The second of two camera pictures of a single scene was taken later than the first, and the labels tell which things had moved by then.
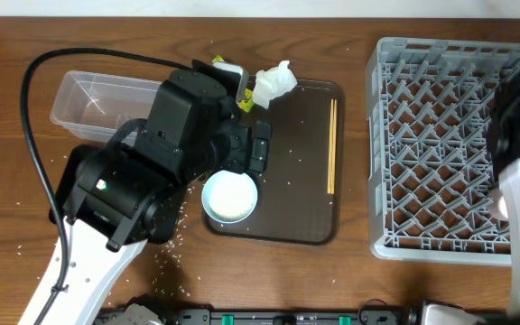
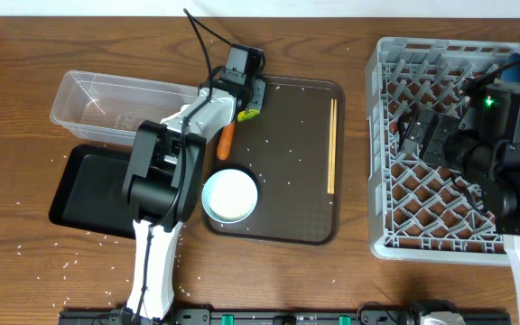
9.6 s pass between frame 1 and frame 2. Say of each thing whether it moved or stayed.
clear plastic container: stayed
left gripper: moved
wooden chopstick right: stayed
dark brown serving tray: stayed
